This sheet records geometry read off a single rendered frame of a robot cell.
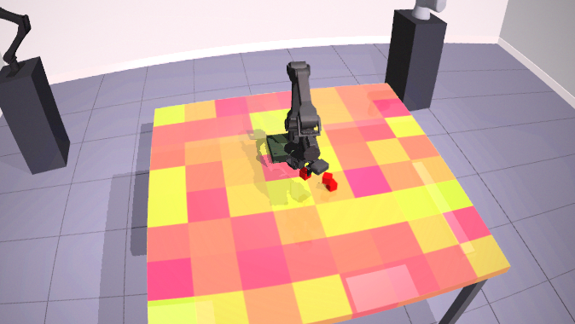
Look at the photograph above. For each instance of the red cube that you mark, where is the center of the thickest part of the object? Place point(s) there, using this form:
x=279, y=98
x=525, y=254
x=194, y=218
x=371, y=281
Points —
x=303, y=174
x=332, y=187
x=327, y=178

